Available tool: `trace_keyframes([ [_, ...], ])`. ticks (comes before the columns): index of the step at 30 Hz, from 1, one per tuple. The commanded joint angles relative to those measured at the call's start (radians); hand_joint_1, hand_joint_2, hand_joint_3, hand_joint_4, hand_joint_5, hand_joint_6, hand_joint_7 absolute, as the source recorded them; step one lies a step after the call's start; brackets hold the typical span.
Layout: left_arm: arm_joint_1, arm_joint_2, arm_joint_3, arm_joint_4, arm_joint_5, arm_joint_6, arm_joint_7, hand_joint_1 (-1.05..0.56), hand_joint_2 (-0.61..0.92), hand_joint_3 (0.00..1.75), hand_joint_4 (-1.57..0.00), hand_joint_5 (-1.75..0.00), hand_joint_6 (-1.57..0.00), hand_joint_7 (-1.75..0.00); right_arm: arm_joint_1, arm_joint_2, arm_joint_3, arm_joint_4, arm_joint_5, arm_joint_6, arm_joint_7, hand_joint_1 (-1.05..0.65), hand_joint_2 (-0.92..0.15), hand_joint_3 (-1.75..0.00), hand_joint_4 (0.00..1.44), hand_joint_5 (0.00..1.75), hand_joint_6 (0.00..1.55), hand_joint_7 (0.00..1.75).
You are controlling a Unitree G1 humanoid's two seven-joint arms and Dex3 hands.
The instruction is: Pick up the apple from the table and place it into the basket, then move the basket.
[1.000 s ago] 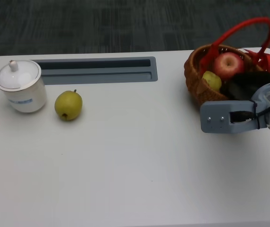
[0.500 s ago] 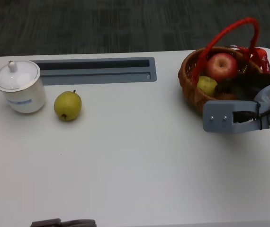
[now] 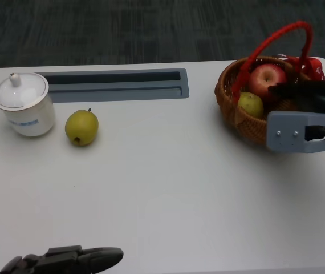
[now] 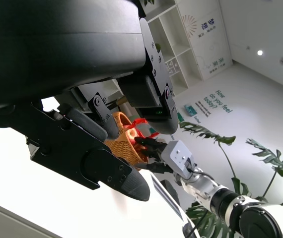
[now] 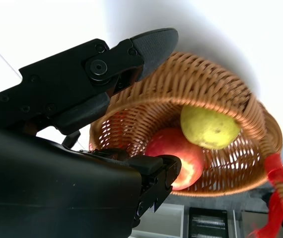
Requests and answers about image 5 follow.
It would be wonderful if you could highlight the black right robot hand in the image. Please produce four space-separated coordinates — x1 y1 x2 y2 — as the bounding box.
0 27 183 238

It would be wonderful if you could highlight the red apple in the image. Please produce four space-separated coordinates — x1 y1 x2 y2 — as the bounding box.
145 127 206 191

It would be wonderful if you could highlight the wicker basket with red handle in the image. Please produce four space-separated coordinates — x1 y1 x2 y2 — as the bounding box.
88 51 283 238

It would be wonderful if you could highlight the black glass-door cabinet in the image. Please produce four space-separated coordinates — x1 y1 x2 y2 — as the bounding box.
188 207 229 238

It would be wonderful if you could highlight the yellow-green pear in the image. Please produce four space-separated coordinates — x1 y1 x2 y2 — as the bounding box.
180 105 241 150

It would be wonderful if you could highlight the red ribbon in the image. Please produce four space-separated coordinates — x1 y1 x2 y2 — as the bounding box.
247 190 283 238

